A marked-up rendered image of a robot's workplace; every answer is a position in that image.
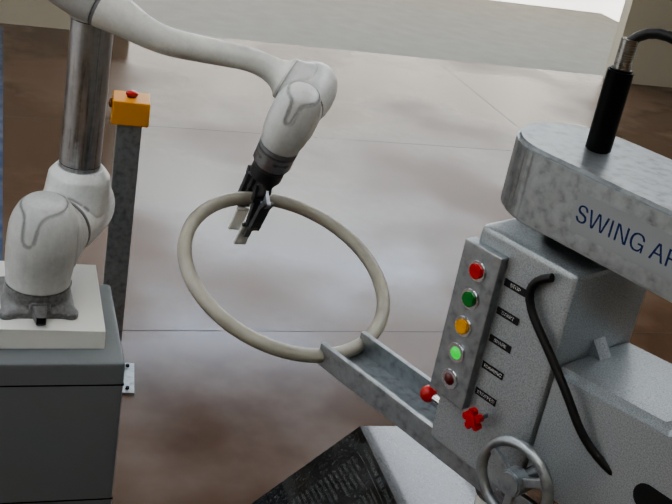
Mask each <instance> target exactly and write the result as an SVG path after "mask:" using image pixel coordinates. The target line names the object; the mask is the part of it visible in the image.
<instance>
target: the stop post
mask: <svg viewBox="0 0 672 504"><path fill-rule="evenodd" d="M112 98H113V99H112V109H111V120H110V121H111V124H116V137H115V148H114V160H113V172H112V184H111V188H112V191H113V193H114V198H115V209H114V213H113V216H112V219H111V221H110V222H109V224H108V231H107V243H106V254H105V266H104V278H103V284H107V285H110V287H111V291H112V297H113V302H114V308H115V313H116V318H117V324H118V329H119V335H120V340H121V341H122V331H123V321H124V310H125V300H126V289H127V279H128V268H129V258H130V248H131V237H132V227H133V216H134V206H135V195H136V185H137V175H138V164H139V154H140V143H141V133H142V127H145V128H147V127H148V126H149V118H150V108H151V102H150V94H147V93H138V96H137V97H130V96H127V95H126V91H120V90H113V97H112ZM122 394H123V395H134V363H125V371H124V386H123V391H122Z"/></svg>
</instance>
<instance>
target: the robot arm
mask: <svg viewBox="0 0 672 504"><path fill-rule="evenodd" d="M48 1H50V2H51V3H52V4H54V5H55V6H57V7H58V8H60V9H62V10H63V11H65V12H66V13H68V14H69V16H70V17H71V19H70V32H69V44H68V57H67V69H66V82H65V94H64V106H63V119H62V131H61V144H60V156H59V160H58V161H56V162H55V163H54V164H53V165H52V166H51V167H50V168H49V170H48V174H47V178H46V182H45V186H44V189H43V191H36V192H33V193H30V194H28V195H26V196H24V197H23V198H22V199H21V200H20V201H19V202H18V203H17V205H16V206H15V208H14V210H13V211H12V213H11V216H10V218H9V222H8V227H7V234H6V243H5V262H4V265H5V276H0V306H1V308H0V319H2V320H12V319H33V320H34V322H35V324H36V325H37V326H44V325H46V319H66V320H76V319H77V318H78V310H77V309H76V308H75V306H74V302H73V296H72V292H71V286H72V280H71V277H72V273H73V268H74V267H75V265H76V264H77V261H78V259H79V257H80V255H81V253H82V251H83V250H84V249H85V248H86V247H87V246H89V245H90V244H91V243H92V242H93V241H94V240H95V239H96V238H97V237H98V236H99V235H100V234H101V233H102V232H103V231H104V229H105V228H106V227H107V225H108V224H109V222H110V221H111V219H112V216H113V213H114V209H115V198H114V193H113V191H112V188H111V182H110V174H109V173H108V171H107V170H106V168H105V167H104V166H103V165H102V164H101V155H102V145H103V135H104V125H105V115H106V105H107V95H108V85H109V75H110V65H111V55H112V45H113V35H116V36H118V37H121V38H123V39H125V40H128V41H130V42H132V43H134V44H136V45H139V46H141V47H143V48H146V49H148V50H151V51H153V52H156V53H159V54H162V55H166V56H169V57H174V58H178V59H183V60H189V61H194V62H200V63H206V64H212V65H217V66H223V67H229V68H235V69H240V70H244V71H247V72H250V73H252V74H255V75H257V76H258V77H260V78H262V79H263V80H264V81H265V82H267V83H268V85H269V86H270V88H271V90H272V95H273V97H274V98H275V100H274V101H273V103H272V105H271V107H270V109H269V111H268V114H267V116H266V119H265V122H264V125H263V132H262V135H261V137H260V139H259V142H258V144H257V147H256V149H255V151H254V154H253V157H254V161H253V163H252V165H248V166H247V170H246V174H245V176H244V178H243V181H242V183H241V185H240V188H239V190H238V192H245V191H253V194H252V197H251V200H252V203H251V205H250V204H246V205H237V209H236V211H235V213H234V215H233V217H232V220H231V222H230V224H229V226H228V229H232V230H239V231H238V233H237V235H236V237H235V239H234V242H233V243H234V244H244V245H245V244H246V242H247V240H248V238H249V236H250V234H251V232H252V231H259V230H260V228H261V226H262V224H263V222H264V220H265V218H266V216H267V214H268V212H269V211H270V209H271V208H272V207H273V206H274V202H270V197H269V196H270V195H271V193H272V188H273V187H275V186H276V185H278V184H279V183H280V182H281V180H282V178H283V176H284V174H286V173H287V172H288V171H289V170H290V169H291V167H292V165H293V163H294V160H295V159H296V157H297V155H298V153H299V151H300V150H301V149H302V148H303V147H304V146H305V144H306V143H307V141H309V139H310V138H311V136H312V135H313V133H314V131H315V129H316V127H317V124H318V123H319V121H320V120H321V119H322V118H323V117H324V116H325V115H326V113H327V112H328V111H329V109H330V108H331V106H332V104H333V102H334V99H335V96H336V93H337V86H338V85H337V78H336V75H335V73H334V71H333V70H332V69H331V68H330V67H329V66H328V65H326V64H324V63H322V62H316V61H312V62H305V61H301V60H298V59H293V60H282V59H280V58H277V57H275V56H273V55H270V54H268V53H266V52H263V51H261V50H258V49H255V48H251V47H248V46H244V45H240V44H236V43H232V42H227V41H223V40H219V39H215V38H210V37H206V36H202V35H198V34H194V33H189V32H185V31H182V30H178V29H175V28H172V27H169V26H167V25H165V24H162V23H160V22H159V21H157V20H155V19H154V18H152V17H151V16H149V15H148V14H147V13H146V12H144V11H143V10H142V9H141V8H140V7H139V6H137V5H136V4H135V3H134V2H133V1H132V0H48ZM246 207H250V209H249V208H246ZM248 211H249V213H248ZM247 213H248V216H247ZM246 216H247V219H246V222H244V220H245V218H246Z"/></svg>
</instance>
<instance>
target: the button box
mask: <svg viewBox="0 0 672 504"><path fill-rule="evenodd" d="M473 260H479V261H481V262H482V263H483V265H484V267H485V270H486V276H485V278H484V280H483V281H481V282H475V281H474V280H472V279H471V277H470V275H469V272H468V267H469V264H470V262H471V261H473ZM508 260H509V258H508V257H507V256H506V255H504V254H502V253H500V252H499V251H497V250H495V249H493V248H492V247H490V246H488V245H486V244H485V243H483V242H482V241H481V240H480V238H478V237H471V238H467V239H466V240H465V244H464V248H463V252H462V256H461V260H460V264H459V268H458V272H457V276H456V281H455V285H454V289H453V293H452V297H451V301H450V305H449V309H448V313H447V317H446V321H445V325H444V329H443V333H442V337H441V341H440V346H439V350H438V354H437V358H436V362H435V366H434V370H433V374H432V378H431V382H430V387H431V388H433V389H434V390H435V391H437V392H438V393H440V394H441V395H442V396H444V397H445V398H446V399H448V400H449V401H451V402H452V403H453V404H455V405H456V406H457V407H459V408H460V409H462V410H463V409H466V408H468V407H469V405H470V402H471V398H472V394H473V391H474V387H475V383H476V379H477V376H478V372H479V368H480V364H481V361H482V357H483V353H484V349H485V346H486V342H487V338H488V335H489V331H490V327H491V323H492V320H493V316H494V312H495V308H496V305H497V301H498V297H499V293H500V290H501V286H502V282H503V279H504V275H505V271H506V267H507V264H508ZM466 288H471V289H473V290H474V291H475V292H476V293H477V295H478V300H479V301H478V306H477V307H476V308H475V309H474V310H469V309H467V308H466V307H465V306H464V305H463V303H462V299H461V295H462V292H463V290H464V289H466ZM460 315H463V316H465V317H467V318H468V319H469V321H470V323H471V333H470V335H469V336H467V337H462V336H460V335H459V334H458V333H457V331H456V329H455V319H456V318H457V317H458V316H460ZM453 342H457V343H459V344H460V345H461V346H462V348H463V350H464V360H463V361H462V362H461V363H454V362H453V361H452V360H451V359H450V357H449V354H448V347H449V345H450V344H451V343H453ZM446 368H450V369H452V370H453V371H454V372H455V373H456V375H457V379H458V383H457V386H456V388H454V389H448V388H447V387H446V386H445V385H444V384H443V382H442V377H441V375H442V372H443V370H444V369H446Z"/></svg>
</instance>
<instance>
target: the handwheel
mask: <svg viewBox="0 0 672 504"><path fill-rule="evenodd" d="M501 446H509V447H513V448H515V449H517V450H519V451H520V452H522V453H523V454H524V455H525V456H526V457H527V458H528V459H529V460H530V461H531V463H532V464H533V465H531V466H529V467H527V468H525V469H523V468H522V467H520V466H516V465H515V466H512V467H511V466H510V464H509V463H508V461H507V460H506V458H505V456H504V455H503V453H502V452H501V450H500V448H499V447H501ZM491 454H492V456H493V458H494V459H495V461H496V463H497V464H498V466H499V467H500V469H501V472H500V474H499V476H498V483H499V486H500V489H501V490H502V492H503V493H504V494H505V496H504V499H503V503H502V504H513V503H514V499H515V497H516V496H518V495H520V494H522V493H524V492H526V491H527V490H528V489H529V488H534V489H542V500H541V504H553V501H554V487H553V481H552V477H551V474H550V471H549V469H548V467H547V465H546V463H545V461H544V460H543V458H542V457H541V455H540V454H539V453H538V452H537V450H536V449H535V448H534V447H532V446H531V445H530V444H529V443H528V442H526V441H525V440H523V439H521V438H519V437H517V436H513V435H506V434H505V435H497V436H494V437H492V438H491V439H489V440H488V441H487V442H486V443H485V444H484V445H483V446H482V448H481V450H480V452H479V455H478V459H477V466H476V473H477V480H478V485H479V488H480V491H481V493H482V495H483V498H484V499H485V501H486V503H487V504H501V503H500V502H499V501H498V499H497V498H496V496H495V495H494V493H493V491H492V488H491V486H490V483H489V479H488V471H487V467H488V461H489V458H490V455H491Z"/></svg>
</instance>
